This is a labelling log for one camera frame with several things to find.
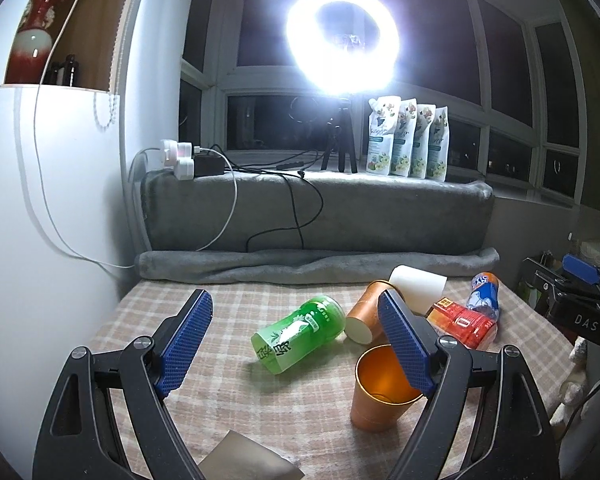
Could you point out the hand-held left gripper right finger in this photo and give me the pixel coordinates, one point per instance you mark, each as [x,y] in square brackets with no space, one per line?
[405,345]

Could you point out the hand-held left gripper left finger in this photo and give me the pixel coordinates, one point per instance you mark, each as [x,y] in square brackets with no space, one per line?
[187,342]

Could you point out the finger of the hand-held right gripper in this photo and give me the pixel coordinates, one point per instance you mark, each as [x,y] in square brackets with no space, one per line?
[582,269]
[547,285]

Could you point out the green printed cup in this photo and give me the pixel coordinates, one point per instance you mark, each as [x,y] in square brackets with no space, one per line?
[295,332]

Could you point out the orange paper cup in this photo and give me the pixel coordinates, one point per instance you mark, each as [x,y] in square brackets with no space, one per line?
[365,305]
[375,410]

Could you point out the white paper cup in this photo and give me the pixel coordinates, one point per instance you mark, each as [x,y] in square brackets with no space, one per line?
[420,287]

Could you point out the red label bottle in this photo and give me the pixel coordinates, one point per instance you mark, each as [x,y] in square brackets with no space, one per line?
[460,322]

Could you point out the blue orange label bottle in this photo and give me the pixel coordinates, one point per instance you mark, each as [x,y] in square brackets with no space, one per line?
[482,295]

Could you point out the white plush toy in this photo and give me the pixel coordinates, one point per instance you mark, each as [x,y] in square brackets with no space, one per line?
[570,390]

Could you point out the checked cloth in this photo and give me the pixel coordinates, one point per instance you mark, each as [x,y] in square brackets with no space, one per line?
[280,410]

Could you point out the grey blanket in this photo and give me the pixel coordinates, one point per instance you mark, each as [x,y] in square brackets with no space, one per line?
[380,220]

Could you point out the grey card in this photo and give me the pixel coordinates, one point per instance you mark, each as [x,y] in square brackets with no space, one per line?
[250,460]

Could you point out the white charger plug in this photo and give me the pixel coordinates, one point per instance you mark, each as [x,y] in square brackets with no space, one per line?
[172,152]
[186,170]

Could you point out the white green pouch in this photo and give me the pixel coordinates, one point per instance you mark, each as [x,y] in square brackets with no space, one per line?
[409,140]
[441,145]
[426,142]
[380,135]

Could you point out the black power strip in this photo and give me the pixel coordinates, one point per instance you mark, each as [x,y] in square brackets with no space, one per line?
[209,166]

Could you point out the black tripod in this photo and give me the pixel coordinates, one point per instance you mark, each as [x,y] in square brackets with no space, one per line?
[341,135]

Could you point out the dark bottle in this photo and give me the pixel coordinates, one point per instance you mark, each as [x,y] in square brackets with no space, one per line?
[71,70]
[56,74]

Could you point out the red white vase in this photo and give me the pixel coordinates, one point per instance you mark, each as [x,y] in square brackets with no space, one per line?
[35,45]

